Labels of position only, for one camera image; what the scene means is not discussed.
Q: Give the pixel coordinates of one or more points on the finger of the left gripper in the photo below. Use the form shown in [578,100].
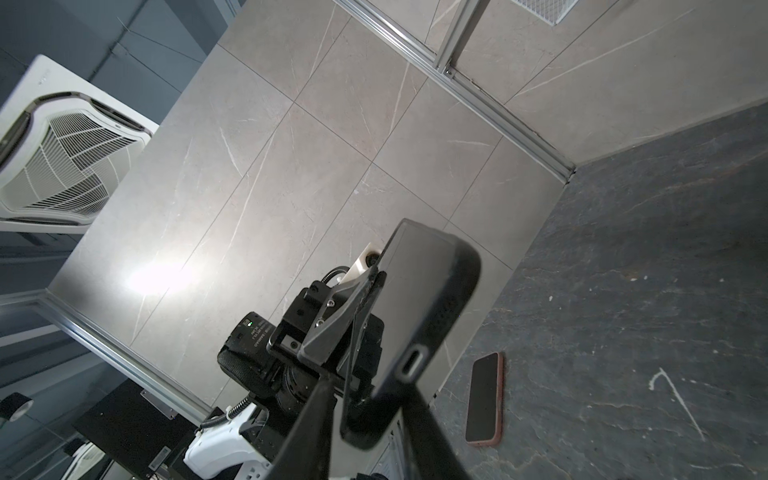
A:
[343,335]

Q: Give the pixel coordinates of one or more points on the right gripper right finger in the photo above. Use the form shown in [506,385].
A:
[428,454]

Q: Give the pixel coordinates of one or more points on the white wire wall basket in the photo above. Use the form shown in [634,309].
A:
[551,12]

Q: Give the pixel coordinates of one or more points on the small phone pink case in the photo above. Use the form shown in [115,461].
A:
[483,426]

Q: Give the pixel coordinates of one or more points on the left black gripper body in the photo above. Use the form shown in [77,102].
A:
[286,339]

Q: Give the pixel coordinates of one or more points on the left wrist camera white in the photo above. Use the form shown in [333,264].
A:
[367,258]

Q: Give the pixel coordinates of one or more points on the black phone centre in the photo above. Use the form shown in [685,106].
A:
[416,292]

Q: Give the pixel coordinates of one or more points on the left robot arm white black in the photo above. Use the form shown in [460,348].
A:
[249,436]

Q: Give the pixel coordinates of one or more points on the ceiling air conditioner vent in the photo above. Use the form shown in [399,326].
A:
[65,147]

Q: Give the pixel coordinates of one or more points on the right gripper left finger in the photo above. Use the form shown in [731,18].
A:
[306,453]

